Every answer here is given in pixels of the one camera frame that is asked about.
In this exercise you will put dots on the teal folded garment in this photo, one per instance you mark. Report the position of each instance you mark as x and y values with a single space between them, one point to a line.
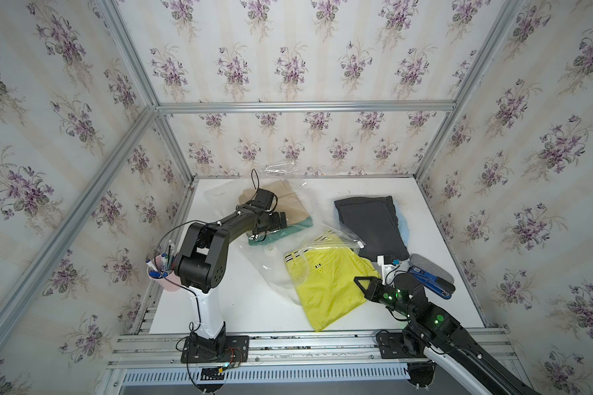
273 237

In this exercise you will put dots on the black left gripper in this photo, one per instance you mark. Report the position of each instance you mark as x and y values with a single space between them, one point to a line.
274 226

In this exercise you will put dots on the light blue trousers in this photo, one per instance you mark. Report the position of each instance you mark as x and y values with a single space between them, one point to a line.
402 225

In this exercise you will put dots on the beige trousers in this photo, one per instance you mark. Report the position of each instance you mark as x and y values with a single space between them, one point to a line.
289 201

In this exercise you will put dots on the pink pen cup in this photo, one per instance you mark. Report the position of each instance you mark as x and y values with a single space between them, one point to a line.
160 269

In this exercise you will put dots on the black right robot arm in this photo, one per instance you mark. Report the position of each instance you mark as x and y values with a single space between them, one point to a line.
432 333

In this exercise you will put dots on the dark grey trousers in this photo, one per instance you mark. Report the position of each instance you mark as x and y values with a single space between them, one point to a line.
374 221

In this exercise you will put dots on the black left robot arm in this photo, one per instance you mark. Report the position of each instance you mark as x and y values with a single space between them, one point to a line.
201 264

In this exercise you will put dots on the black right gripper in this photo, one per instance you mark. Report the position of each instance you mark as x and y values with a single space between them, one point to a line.
371 292

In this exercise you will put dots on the yellow-green trousers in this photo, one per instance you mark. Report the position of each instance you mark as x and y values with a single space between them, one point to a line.
323 271

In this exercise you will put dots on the clear plastic vacuum bag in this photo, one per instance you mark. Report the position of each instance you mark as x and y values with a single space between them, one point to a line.
268 259

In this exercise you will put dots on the blue stapler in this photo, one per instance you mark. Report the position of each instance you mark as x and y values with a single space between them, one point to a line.
438 285

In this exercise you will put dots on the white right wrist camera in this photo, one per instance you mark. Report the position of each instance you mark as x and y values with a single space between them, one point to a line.
388 266

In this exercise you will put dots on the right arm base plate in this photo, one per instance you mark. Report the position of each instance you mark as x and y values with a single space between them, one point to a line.
400 345

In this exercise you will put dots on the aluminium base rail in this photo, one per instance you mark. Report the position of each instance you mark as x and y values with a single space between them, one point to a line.
273 357

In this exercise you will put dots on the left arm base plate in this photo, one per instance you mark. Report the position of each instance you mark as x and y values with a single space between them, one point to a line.
198 350

